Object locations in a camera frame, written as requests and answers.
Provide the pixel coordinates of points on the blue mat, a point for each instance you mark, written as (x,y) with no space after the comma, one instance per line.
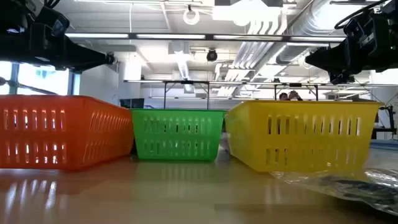
(385,144)

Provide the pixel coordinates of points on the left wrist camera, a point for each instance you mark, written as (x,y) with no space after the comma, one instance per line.
(51,21)

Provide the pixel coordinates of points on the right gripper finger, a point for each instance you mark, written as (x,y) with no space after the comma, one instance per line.
(332,53)
(332,66)

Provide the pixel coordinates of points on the silver ventilation duct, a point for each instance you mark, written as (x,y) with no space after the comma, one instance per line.
(306,25)

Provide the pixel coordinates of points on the bright window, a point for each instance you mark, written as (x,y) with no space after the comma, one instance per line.
(43,81)

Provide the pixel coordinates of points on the yellow plastic basket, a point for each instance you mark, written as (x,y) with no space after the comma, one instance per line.
(304,137)

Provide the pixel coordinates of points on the green plastic basket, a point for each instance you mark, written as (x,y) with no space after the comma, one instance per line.
(177,137)

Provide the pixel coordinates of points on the ceiling light rail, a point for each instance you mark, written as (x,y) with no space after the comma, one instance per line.
(211,37)

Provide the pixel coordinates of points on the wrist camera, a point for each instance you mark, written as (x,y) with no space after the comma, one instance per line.
(51,21)
(357,29)

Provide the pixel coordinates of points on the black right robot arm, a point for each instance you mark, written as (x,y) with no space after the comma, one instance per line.
(388,18)

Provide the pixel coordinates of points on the black coil in clear bag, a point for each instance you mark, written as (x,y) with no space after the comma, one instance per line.
(357,189)

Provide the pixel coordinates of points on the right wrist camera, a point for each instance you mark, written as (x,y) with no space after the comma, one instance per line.
(357,29)

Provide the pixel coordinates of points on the black equipment stand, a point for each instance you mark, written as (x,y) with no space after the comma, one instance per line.
(392,121)

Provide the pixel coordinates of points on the person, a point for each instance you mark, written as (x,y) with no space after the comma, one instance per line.
(283,96)
(293,95)

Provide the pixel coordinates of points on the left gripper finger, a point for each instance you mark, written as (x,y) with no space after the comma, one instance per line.
(81,49)
(81,63)

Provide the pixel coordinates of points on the orange plastic basket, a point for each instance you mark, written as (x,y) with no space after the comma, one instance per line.
(46,130)

